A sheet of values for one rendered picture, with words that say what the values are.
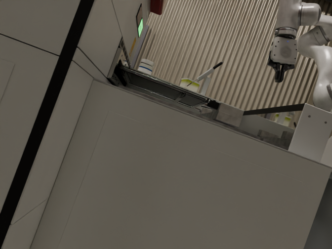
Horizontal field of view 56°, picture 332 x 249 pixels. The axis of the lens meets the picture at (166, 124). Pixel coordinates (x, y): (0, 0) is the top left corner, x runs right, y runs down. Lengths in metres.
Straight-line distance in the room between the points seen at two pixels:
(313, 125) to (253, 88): 2.27
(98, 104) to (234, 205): 0.41
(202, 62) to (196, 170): 2.41
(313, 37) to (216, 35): 1.57
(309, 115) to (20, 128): 0.70
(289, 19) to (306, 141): 0.58
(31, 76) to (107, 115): 0.23
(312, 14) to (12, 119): 1.10
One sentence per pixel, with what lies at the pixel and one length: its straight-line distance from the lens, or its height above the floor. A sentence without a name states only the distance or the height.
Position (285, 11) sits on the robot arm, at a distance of 1.36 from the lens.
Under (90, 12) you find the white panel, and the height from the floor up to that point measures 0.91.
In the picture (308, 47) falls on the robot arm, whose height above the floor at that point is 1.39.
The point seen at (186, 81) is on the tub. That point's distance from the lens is 1.51.
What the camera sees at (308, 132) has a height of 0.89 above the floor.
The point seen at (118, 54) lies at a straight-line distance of 0.94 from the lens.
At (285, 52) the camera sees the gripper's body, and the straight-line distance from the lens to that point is 1.32.
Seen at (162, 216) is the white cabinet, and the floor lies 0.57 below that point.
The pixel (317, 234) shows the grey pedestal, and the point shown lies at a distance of 1.21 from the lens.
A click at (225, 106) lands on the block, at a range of 1.02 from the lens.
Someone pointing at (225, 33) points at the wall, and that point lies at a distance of 3.21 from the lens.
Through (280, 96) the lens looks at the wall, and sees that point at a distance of 3.23.
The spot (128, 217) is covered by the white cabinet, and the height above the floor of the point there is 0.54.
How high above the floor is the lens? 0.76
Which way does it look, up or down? 1 degrees up
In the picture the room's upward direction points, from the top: 20 degrees clockwise
